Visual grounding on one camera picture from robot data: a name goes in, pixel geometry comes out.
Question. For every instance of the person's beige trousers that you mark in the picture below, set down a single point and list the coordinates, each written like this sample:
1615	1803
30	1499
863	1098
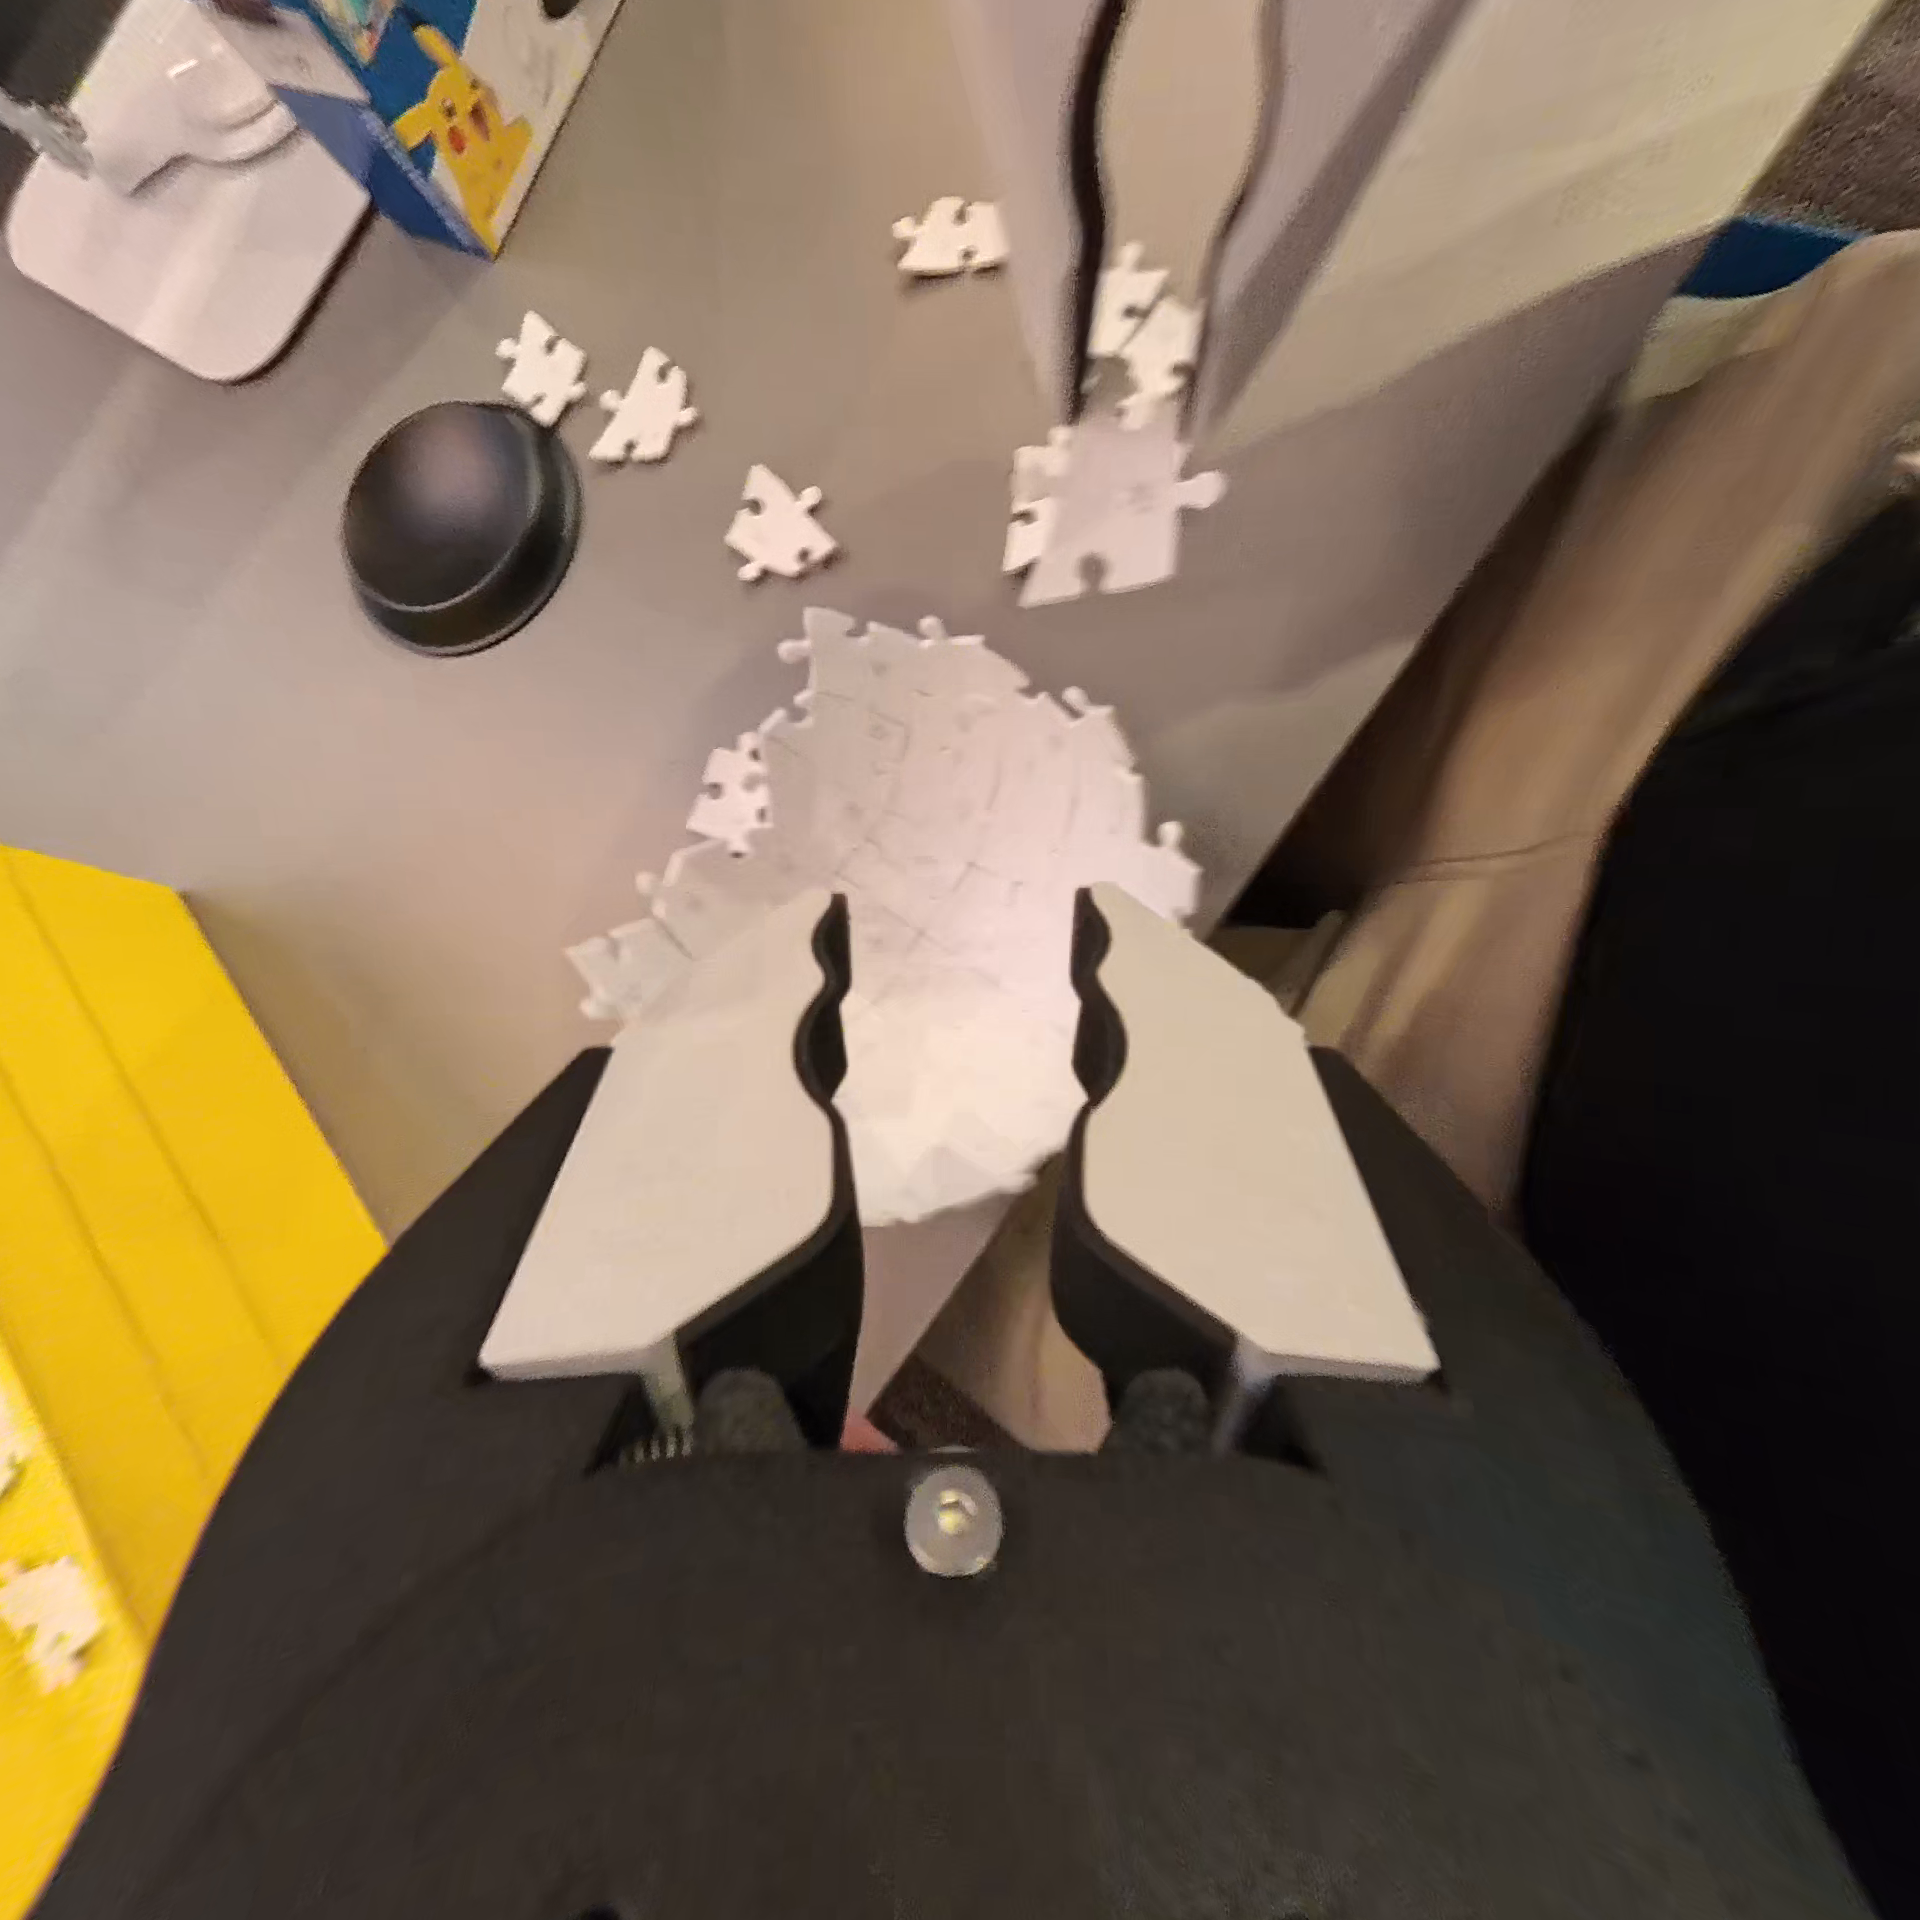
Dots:
1518	724

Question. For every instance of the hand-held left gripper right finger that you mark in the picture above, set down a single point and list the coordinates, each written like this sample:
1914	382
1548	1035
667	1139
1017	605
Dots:
1245	1188

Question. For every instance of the black dome stand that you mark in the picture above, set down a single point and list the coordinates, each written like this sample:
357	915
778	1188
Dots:
454	518

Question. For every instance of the person's black top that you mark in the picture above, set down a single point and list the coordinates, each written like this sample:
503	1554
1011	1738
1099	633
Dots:
1754	1202

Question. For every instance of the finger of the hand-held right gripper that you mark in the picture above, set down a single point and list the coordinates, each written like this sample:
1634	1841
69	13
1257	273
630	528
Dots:
1032	164
1469	164

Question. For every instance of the partly built white puzzle ball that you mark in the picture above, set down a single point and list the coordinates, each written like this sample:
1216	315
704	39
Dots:
946	807

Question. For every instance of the loose puzzle pieces in box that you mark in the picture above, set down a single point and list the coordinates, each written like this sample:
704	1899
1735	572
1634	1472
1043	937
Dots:
47	1622

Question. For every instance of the blue chair edge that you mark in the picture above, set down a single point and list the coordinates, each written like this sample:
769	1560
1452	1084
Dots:
1784	251

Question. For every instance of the joined white puzzle pieces cluster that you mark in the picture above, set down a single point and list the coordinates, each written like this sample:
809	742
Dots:
1115	514

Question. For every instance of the white rounded base stand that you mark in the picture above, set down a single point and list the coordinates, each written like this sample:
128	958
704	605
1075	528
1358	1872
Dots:
201	258

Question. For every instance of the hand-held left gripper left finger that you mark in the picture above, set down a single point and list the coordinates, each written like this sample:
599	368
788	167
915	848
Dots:
680	1167

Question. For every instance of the white puzzle piece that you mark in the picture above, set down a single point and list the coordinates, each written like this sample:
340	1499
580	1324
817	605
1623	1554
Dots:
541	368
951	238
649	406
778	528

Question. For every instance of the blue box with yellow figure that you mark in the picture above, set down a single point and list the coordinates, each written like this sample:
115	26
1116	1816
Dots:
465	118

